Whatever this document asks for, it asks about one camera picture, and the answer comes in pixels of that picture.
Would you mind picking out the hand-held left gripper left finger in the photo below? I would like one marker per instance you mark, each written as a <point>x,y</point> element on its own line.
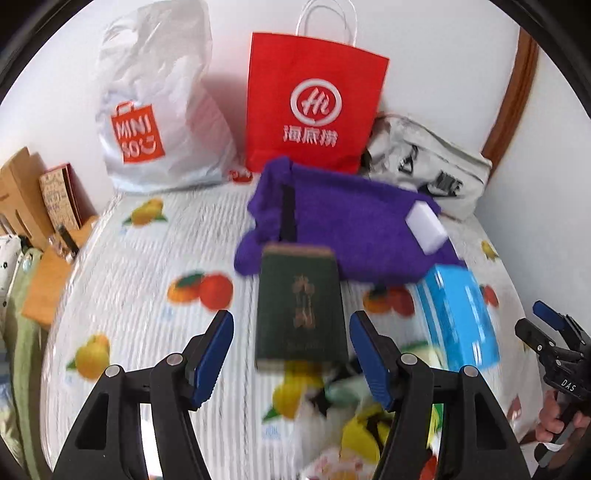
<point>212,360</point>

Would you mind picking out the grey zip pouch bag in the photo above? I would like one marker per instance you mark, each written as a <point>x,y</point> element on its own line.
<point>429,152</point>

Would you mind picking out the red paper shopping bag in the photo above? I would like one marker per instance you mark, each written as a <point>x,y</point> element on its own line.
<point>318,69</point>

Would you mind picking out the blue tissue pack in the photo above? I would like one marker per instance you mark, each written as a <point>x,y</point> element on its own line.
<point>457,314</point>

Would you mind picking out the brown wooden door frame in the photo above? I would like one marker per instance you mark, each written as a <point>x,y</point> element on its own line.
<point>512,92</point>

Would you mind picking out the brown cardboard box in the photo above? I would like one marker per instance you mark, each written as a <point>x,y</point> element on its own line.
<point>21,194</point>

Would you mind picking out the patterned dark red box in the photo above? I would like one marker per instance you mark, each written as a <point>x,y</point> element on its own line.
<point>57,194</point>

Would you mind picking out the white plastic shopping bag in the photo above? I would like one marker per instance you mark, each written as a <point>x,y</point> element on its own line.
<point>157,92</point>

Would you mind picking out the dark green gift box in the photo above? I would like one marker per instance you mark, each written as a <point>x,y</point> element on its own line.
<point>300,314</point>

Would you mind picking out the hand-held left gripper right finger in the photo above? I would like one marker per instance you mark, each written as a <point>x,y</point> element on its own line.
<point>369,364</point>

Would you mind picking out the purple towel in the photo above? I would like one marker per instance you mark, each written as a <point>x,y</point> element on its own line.
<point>360,221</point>

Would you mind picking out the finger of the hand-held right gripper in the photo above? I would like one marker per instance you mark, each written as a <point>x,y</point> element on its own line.
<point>535,337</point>
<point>548,314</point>

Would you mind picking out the white sponge block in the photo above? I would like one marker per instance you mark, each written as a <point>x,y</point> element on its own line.
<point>427,228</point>

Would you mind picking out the pale green cloth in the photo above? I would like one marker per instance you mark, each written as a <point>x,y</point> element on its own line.
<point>25,369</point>

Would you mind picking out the person's right hand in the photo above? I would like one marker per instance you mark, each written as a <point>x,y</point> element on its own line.
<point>549,417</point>

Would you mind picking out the green white cloth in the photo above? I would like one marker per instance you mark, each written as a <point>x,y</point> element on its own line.
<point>344,391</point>

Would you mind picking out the small red white packet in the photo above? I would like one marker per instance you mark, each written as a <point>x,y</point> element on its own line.
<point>240,175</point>

